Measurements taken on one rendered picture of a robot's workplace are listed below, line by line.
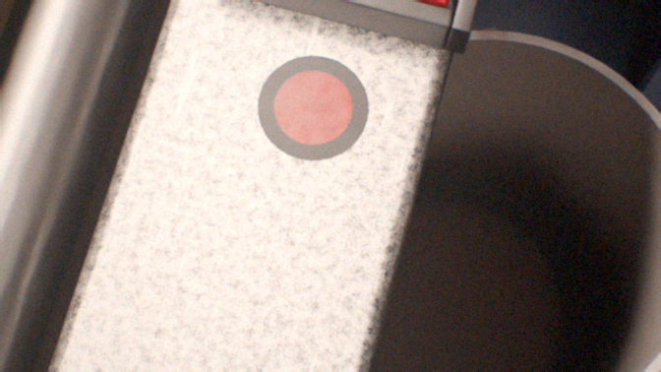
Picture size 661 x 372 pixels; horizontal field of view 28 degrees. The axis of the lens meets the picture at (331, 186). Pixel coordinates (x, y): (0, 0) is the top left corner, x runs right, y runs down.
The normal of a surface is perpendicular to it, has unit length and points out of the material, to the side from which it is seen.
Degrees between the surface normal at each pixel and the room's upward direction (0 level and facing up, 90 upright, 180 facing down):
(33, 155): 23
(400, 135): 0
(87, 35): 32
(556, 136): 87
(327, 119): 0
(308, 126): 0
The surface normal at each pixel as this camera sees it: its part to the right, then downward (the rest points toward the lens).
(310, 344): 0.03, -0.29
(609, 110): -0.69, 0.67
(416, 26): -0.26, 0.92
